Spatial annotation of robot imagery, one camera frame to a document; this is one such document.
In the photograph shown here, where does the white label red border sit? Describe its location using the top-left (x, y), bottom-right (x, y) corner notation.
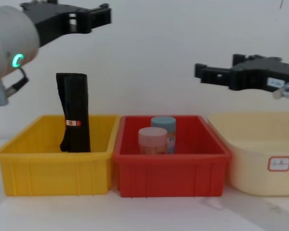
top-left (267, 155), bottom-right (289, 172)

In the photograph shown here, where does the red plastic bin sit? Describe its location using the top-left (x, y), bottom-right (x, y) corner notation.
top-left (113, 115), bottom-right (233, 198)

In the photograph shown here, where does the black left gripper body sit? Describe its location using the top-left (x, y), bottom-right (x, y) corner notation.
top-left (20, 2), bottom-right (81, 48)

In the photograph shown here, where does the cream plastic basin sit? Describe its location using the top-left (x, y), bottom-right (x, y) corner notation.
top-left (207, 112), bottom-right (289, 197)

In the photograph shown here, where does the yellow plastic bin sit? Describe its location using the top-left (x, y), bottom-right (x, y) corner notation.
top-left (0, 115), bottom-right (121, 197)

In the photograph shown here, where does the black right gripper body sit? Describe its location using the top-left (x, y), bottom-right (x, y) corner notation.
top-left (233, 56), bottom-right (289, 93)

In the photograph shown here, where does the jar with blue lid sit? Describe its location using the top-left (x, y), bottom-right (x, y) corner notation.
top-left (150, 116), bottom-right (177, 154)

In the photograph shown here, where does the jar with pink lid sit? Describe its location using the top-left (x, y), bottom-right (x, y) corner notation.
top-left (138, 127), bottom-right (168, 155)

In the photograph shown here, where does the left wrist cable silver plug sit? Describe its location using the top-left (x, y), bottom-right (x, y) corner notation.
top-left (0, 67), bottom-right (30, 107)

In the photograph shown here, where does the right wrist cable silver plug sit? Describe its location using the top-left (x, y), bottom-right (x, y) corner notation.
top-left (273, 82), bottom-right (289, 126)

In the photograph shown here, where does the wrist cable silver plug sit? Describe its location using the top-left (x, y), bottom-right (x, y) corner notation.
top-left (273, 82), bottom-right (289, 126)
top-left (0, 67), bottom-right (30, 107)

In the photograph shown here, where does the black rolled bag bundle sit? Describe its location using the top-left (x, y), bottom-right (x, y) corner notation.
top-left (55, 72), bottom-right (92, 154)

